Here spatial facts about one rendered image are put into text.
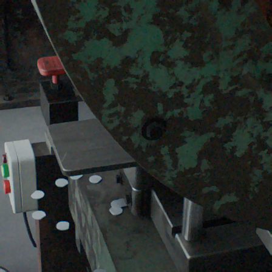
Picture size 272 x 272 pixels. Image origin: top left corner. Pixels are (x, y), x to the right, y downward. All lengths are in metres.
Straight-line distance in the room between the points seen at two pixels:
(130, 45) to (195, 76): 0.07
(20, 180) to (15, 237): 0.78
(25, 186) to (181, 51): 0.91
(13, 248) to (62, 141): 1.02
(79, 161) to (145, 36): 0.59
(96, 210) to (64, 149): 0.15
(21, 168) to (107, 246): 0.32
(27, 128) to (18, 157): 1.28
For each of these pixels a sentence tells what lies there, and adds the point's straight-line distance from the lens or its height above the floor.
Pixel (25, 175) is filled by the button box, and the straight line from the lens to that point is 1.45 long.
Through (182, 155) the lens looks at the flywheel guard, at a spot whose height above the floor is 1.07.
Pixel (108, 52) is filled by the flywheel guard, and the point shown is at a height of 1.18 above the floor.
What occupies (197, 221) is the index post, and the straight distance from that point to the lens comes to 1.10.
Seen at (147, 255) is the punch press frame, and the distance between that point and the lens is 1.18.
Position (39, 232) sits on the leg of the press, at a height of 0.43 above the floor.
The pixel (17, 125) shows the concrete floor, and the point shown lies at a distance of 2.73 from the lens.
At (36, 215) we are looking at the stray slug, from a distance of 1.25.
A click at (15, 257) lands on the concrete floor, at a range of 2.15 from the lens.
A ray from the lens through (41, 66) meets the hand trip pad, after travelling 1.47.
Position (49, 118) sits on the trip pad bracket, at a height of 0.67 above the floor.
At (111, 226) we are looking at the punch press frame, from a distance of 1.23.
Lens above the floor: 1.43
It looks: 33 degrees down
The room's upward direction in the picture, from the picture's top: 2 degrees clockwise
